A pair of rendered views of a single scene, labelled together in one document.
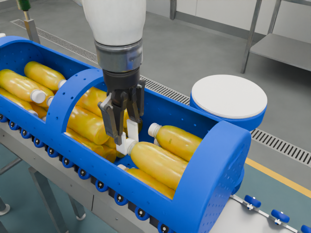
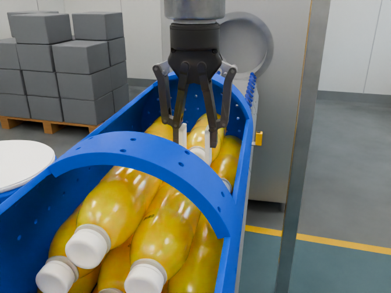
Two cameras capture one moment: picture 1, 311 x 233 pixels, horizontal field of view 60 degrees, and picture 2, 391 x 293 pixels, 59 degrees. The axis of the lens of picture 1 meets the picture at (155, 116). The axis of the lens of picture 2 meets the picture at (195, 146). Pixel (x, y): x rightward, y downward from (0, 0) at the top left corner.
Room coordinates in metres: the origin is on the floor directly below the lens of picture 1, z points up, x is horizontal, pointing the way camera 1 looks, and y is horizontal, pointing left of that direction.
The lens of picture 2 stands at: (0.71, 0.57, 1.39)
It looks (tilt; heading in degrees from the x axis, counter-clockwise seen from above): 24 degrees down; 245
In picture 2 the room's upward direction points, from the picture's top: straight up
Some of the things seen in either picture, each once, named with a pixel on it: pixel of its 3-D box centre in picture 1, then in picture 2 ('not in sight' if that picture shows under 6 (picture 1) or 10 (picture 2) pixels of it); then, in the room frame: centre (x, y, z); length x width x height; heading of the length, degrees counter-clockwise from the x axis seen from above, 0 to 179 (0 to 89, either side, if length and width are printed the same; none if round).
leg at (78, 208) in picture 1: (71, 187); not in sight; (0.93, 0.48, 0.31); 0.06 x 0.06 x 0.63; 54
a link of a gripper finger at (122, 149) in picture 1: (121, 142); (208, 146); (0.46, 0.08, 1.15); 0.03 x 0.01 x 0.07; 54
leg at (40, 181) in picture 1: (51, 205); not in sight; (0.82, 0.56, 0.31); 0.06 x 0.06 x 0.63; 54
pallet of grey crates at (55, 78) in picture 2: not in sight; (62, 70); (0.41, -3.55, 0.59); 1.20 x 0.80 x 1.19; 140
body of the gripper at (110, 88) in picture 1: (122, 83); (195, 53); (0.48, 0.07, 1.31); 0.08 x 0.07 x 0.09; 144
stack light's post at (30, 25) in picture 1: (53, 102); not in sight; (1.43, 0.67, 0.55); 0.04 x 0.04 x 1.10; 54
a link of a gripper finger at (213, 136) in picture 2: (115, 137); (219, 132); (0.45, 0.09, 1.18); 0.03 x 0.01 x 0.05; 144
